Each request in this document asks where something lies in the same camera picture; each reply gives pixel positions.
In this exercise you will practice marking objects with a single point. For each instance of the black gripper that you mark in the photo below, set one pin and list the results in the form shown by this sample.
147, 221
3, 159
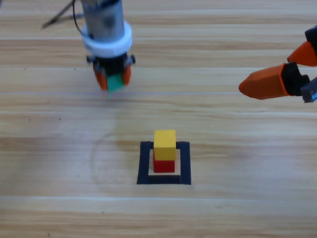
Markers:
310, 93
111, 65

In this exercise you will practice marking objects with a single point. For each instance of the green cube block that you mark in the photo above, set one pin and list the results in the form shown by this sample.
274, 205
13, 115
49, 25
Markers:
115, 83

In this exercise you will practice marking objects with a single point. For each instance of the yellow cube block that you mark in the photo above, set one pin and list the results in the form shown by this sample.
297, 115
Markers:
164, 143

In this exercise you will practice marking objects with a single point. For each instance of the red cube block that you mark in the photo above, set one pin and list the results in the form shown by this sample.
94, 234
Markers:
163, 166

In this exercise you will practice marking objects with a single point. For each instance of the black tape rectangle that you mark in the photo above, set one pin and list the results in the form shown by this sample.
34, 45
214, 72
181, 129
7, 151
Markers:
143, 161

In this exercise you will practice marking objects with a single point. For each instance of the white wrist mount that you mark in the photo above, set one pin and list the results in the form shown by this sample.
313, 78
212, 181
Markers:
106, 49

